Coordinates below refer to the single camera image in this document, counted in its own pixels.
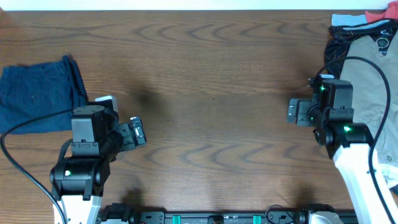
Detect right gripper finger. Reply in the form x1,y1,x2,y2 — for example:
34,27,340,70
286,98,299,123
296,100,308,126

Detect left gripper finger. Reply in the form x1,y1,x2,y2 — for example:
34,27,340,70
130,116,147,146
125,124,136,149

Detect khaki cargo shorts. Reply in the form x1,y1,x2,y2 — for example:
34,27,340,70
340,31,398,169

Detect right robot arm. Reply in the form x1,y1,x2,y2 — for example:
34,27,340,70
287,78,397,223

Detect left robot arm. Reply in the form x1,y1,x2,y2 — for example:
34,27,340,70
50,105,147,223

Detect black printed cycling jersey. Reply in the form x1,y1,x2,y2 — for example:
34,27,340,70
324,19,397,78

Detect light blue cloth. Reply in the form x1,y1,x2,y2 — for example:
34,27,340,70
331,14,367,26

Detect folded navy blue shorts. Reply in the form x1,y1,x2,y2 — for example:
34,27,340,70
1,55,88,133

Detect red cloth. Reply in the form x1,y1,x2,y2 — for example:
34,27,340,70
365,1,398,23

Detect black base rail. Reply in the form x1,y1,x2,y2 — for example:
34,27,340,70
99,203,358,224

